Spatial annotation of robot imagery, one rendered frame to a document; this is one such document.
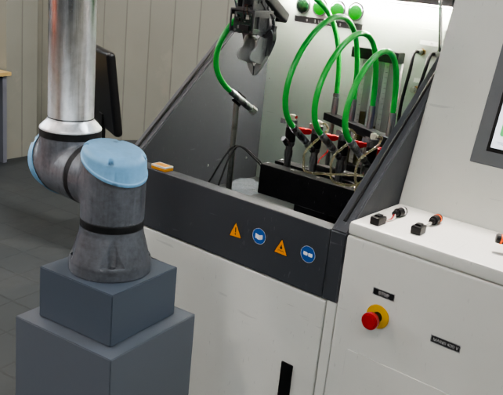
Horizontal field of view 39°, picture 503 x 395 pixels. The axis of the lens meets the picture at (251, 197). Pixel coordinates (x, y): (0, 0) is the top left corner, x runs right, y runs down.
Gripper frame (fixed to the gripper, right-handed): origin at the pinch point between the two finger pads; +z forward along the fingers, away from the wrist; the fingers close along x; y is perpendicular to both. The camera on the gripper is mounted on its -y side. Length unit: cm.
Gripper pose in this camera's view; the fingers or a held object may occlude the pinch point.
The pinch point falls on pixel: (256, 69)
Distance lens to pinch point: 171.4
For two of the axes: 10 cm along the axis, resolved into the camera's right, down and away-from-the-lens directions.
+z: -1.0, 9.5, 2.9
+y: -6.2, 1.7, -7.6
